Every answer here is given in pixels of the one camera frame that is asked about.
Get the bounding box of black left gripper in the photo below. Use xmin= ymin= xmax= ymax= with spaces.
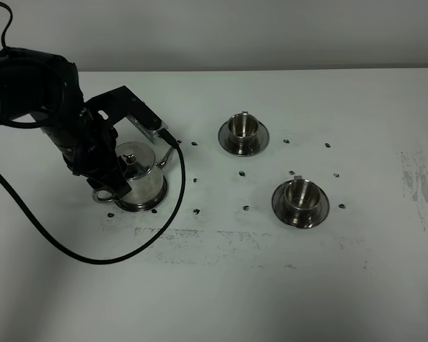
xmin=64 ymin=107 xmax=131 ymax=198

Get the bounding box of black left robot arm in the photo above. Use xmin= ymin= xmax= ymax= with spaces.
xmin=0 ymin=48 xmax=131 ymax=197

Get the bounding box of stainless steel teapot saucer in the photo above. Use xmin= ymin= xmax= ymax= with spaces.
xmin=114 ymin=178 xmax=168 ymax=212

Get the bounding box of far stainless steel teacup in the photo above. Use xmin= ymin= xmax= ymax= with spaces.
xmin=227 ymin=112 xmax=259 ymax=147

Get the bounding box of stainless steel teacup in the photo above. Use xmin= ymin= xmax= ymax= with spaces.
xmin=227 ymin=112 xmax=259 ymax=147
xmin=283 ymin=176 xmax=321 ymax=219

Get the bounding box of far stainless steel saucer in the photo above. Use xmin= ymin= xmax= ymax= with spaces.
xmin=218 ymin=113 xmax=269 ymax=157

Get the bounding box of near stainless steel teacup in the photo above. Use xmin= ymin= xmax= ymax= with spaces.
xmin=283 ymin=176 xmax=321 ymax=219

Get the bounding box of near stainless steel saucer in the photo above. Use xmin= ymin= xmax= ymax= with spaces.
xmin=271 ymin=177 xmax=330 ymax=229

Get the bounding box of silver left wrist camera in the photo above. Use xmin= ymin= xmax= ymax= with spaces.
xmin=126 ymin=114 xmax=168 ymax=147

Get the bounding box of black left camera cable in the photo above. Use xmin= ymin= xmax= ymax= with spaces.
xmin=0 ymin=128 xmax=186 ymax=265

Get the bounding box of black left camera mount bracket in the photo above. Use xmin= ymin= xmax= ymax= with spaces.
xmin=85 ymin=85 xmax=162 ymax=130

